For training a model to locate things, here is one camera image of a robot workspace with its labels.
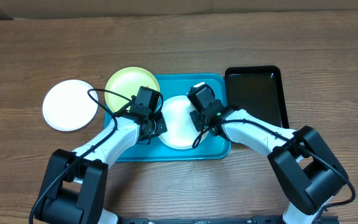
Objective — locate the lime green plate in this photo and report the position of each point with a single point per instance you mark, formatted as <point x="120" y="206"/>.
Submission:
<point x="127" y="82"/>

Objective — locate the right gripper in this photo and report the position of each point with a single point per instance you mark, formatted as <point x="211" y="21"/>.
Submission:
<point x="203" y="121"/>

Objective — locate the black water tray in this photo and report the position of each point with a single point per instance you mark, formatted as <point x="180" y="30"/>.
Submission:
<point x="258" y="90"/>

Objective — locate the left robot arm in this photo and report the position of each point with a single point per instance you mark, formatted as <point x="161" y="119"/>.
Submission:
<point x="74" y="183"/>

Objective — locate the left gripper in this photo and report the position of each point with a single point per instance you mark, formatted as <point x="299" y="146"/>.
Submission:
<point x="160" y="117"/>

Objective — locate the white plate front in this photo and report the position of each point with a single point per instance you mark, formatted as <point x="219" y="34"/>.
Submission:
<point x="181" y="132"/>

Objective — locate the teal plastic tray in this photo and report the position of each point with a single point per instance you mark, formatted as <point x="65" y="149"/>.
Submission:
<point x="210" y="147"/>

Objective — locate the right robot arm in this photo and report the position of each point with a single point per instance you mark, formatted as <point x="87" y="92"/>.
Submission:
<point x="308" y="172"/>

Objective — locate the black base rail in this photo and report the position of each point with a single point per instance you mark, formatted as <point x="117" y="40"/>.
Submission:
<point x="273" y="219"/>

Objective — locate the white plate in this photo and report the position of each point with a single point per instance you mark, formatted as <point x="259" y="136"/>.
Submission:
<point x="68" y="106"/>
<point x="181" y="132"/>

